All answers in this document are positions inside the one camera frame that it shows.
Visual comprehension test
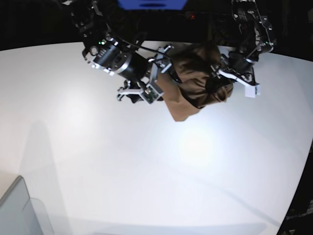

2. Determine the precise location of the white camera mount, image left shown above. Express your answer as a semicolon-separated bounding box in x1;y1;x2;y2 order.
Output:
117;44;174;104

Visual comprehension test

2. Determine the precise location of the white camera mount, image right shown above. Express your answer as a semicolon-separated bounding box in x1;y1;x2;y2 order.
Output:
211;65;261;98

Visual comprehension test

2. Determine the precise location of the translucent grey plastic bin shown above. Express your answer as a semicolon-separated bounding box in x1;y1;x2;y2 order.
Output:
0;176;55;235

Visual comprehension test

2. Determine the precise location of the white camera mount, image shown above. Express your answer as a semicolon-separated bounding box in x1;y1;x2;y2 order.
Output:
211;65;261;98
117;44;174;104

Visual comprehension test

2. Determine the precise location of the brown t-shirt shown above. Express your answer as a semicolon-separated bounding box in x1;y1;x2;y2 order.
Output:
157;41;233;122

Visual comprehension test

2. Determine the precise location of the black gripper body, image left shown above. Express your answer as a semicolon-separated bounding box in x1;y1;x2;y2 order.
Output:
119;52;149;83

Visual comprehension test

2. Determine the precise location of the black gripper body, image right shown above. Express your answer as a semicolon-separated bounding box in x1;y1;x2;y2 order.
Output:
221;51;257;75

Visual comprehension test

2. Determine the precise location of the blue plastic box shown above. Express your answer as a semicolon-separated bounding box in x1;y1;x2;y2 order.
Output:
118;0;187;10

